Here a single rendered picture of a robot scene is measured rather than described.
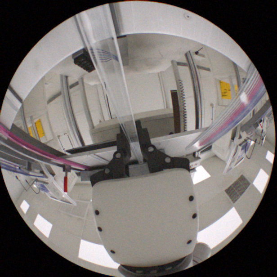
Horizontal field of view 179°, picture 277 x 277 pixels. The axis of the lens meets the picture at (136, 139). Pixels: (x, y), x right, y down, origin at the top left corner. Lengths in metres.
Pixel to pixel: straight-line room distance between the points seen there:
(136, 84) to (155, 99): 0.49
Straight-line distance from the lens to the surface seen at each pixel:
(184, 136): 0.22
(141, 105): 1.88
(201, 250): 0.21
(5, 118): 0.20
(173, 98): 0.61
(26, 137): 0.33
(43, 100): 1.42
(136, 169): 0.34
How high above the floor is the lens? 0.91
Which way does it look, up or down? 23 degrees up
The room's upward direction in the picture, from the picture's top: 168 degrees clockwise
